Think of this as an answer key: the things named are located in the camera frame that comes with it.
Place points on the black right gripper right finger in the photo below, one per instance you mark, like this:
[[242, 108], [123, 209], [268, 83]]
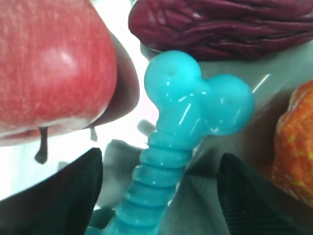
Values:
[[252, 205]]

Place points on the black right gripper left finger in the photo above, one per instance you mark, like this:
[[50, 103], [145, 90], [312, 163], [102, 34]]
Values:
[[59, 205]]

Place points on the teal toy bone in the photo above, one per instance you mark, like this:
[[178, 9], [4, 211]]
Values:
[[190, 108]]

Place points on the orange toy pumpkin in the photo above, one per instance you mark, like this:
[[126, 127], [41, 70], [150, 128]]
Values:
[[292, 169]]

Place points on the round steel plate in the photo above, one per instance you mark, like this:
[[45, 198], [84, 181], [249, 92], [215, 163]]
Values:
[[196, 209]]

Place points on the red apple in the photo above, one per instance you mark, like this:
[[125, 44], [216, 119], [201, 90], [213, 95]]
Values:
[[58, 69]]

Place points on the purple toy sweet potato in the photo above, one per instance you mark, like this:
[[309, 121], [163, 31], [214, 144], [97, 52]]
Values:
[[222, 29]]

